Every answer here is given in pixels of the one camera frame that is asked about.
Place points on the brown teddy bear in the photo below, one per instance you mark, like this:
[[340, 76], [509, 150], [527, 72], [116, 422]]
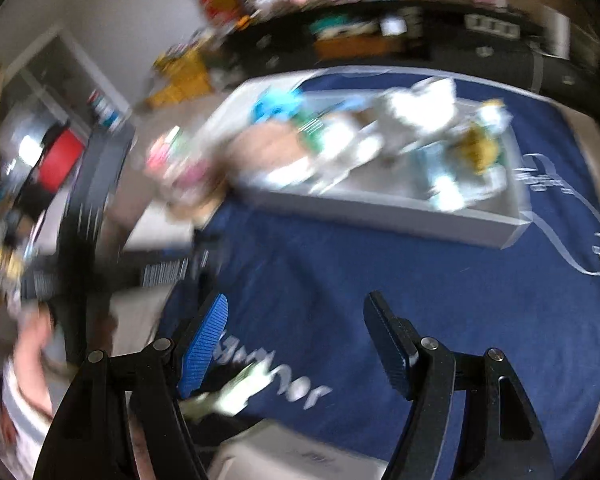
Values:
[[270, 147]]

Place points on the white triple socket panel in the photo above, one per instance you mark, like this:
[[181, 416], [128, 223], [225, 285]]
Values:
[[490, 25]]

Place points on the white striped clothing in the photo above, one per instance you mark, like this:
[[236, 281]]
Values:
[[20, 425]]

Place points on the teal and white box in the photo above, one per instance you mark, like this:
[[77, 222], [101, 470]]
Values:
[[340, 27]]

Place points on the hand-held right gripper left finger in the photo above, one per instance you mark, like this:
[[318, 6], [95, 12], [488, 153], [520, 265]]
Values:
[[205, 345]]

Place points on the white upright appliance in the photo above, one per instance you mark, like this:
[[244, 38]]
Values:
[[557, 32]]

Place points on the red floral gift box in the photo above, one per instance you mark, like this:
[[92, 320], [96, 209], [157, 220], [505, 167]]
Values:
[[217, 2]]

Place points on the pale green scrunchie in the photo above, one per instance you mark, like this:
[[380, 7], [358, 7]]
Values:
[[230, 395]]

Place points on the navy whale print tablecloth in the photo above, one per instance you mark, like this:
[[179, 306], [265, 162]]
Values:
[[330, 285]]

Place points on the white fluffy plush toy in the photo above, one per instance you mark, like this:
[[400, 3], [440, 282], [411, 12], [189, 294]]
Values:
[[415, 110]]

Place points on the light blue baby sock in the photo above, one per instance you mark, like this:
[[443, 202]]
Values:
[[442, 180]]

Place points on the white cardboard box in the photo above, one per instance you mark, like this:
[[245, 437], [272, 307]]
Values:
[[405, 215]]

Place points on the small white box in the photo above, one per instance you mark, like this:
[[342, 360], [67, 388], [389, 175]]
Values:
[[392, 25]]

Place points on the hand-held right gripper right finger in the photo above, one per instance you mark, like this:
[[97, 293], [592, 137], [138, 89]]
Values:
[[395, 355]]

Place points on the white plastic storage box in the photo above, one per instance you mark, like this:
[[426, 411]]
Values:
[[290, 452]]

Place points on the black low cabinet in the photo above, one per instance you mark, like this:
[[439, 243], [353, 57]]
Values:
[[455, 45]]

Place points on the white towel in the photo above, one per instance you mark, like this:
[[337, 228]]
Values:
[[345, 147]]

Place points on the glass dome with flowers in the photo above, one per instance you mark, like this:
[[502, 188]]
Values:
[[180, 170]]

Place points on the yellow plastic crate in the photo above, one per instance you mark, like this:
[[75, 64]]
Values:
[[185, 75]]

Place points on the person's left forearm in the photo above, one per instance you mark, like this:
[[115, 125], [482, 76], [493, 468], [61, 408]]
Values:
[[35, 360]]

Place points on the red chair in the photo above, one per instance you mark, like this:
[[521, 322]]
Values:
[[62, 160]]

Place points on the yellow sponge cloth bundle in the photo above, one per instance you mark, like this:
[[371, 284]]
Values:
[[475, 147]]

